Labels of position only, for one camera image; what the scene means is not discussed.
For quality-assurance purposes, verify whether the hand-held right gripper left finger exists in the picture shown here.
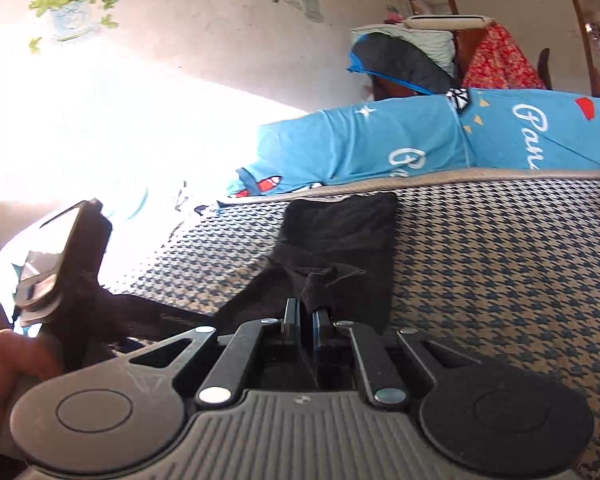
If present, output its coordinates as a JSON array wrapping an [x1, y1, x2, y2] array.
[[127, 298, 301, 408]]

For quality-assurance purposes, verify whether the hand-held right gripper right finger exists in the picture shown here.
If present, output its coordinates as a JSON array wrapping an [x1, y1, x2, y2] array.
[[310, 309, 481, 407]]

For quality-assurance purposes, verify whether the black striped t-shirt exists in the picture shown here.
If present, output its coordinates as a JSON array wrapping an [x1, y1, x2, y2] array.
[[100, 191, 401, 361]]

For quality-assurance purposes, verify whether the person's left hand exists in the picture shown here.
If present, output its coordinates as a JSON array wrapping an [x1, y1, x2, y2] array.
[[0, 329, 66, 443]]

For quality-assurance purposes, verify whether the blue printed quilt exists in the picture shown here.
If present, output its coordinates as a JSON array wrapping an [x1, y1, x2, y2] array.
[[100, 180, 221, 223]]

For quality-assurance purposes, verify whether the houndstooth bed mat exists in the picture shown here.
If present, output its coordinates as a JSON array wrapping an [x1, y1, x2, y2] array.
[[115, 167, 600, 480]]

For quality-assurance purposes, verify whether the blue pillow with star print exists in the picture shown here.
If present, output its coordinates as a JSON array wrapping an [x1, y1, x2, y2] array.
[[227, 94, 473, 198]]

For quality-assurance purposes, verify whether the blue pillow with red shape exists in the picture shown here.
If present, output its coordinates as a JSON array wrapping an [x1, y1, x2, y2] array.
[[452, 87, 600, 171]]

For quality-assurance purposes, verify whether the red floral cloth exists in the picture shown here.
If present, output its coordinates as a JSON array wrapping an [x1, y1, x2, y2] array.
[[462, 22, 546, 91]]

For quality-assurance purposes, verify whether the white cushion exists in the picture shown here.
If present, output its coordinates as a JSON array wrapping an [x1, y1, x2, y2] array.
[[404, 15, 496, 31]]

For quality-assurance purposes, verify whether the dark chair back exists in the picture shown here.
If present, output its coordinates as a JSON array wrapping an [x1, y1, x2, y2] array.
[[536, 48, 552, 90]]

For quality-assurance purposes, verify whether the wooden door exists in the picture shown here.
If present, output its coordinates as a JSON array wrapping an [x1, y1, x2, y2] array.
[[565, 0, 600, 101]]

